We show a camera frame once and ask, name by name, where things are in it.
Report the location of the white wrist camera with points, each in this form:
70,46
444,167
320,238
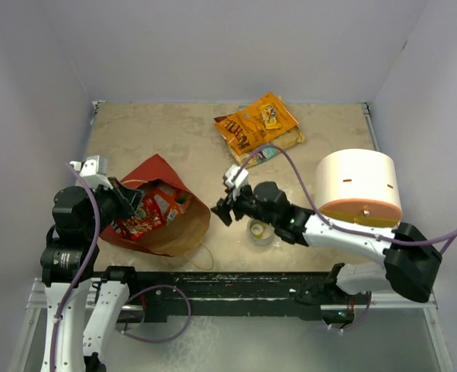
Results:
93,171
234,179

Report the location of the yellow candy packet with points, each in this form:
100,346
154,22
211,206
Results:
269,117

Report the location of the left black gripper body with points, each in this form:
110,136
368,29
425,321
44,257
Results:
88,225

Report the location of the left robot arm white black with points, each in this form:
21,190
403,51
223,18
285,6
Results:
74,341

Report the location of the clear tape roll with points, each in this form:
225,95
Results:
259,233

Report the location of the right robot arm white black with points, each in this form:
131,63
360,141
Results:
399,259

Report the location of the red brown paper bag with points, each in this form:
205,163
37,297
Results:
182,235

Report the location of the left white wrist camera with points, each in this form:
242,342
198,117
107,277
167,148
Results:
93,171

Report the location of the red rice cracker packet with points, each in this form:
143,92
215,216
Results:
147,218

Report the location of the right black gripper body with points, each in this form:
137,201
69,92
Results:
246,206

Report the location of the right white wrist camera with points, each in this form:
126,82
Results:
234,179

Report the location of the large white paper roll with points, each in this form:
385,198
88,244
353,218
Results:
358,186

